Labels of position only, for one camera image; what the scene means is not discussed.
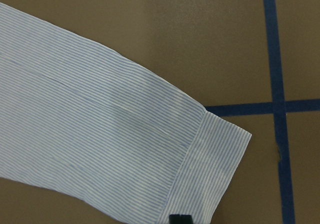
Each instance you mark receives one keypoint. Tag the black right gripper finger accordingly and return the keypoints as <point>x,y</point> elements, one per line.
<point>180,219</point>

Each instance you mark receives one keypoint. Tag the blue striped button shirt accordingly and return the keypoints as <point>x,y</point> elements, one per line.
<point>79,118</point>

